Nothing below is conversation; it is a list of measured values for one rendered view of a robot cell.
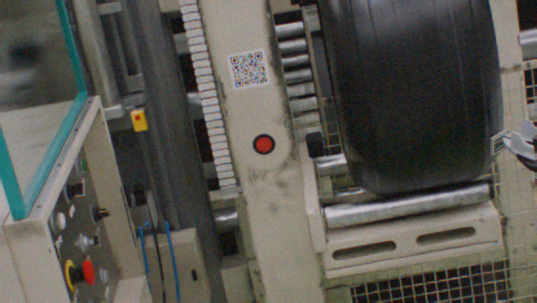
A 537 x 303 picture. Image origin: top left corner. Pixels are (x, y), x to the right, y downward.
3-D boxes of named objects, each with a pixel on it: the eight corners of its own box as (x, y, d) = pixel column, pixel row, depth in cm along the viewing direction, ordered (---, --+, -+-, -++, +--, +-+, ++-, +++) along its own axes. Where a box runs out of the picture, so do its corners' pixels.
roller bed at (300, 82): (248, 153, 252) (224, 36, 241) (249, 133, 266) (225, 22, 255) (329, 139, 251) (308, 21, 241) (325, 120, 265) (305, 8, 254)
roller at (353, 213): (317, 204, 211) (321, 223, 212) (319, 214, 207) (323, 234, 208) (488, 174, 209) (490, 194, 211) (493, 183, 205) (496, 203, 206)
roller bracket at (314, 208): (314, 255, 206) (305, 211, 202) (305, 180, 243) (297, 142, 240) (331, 252, 206) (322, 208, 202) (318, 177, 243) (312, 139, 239)
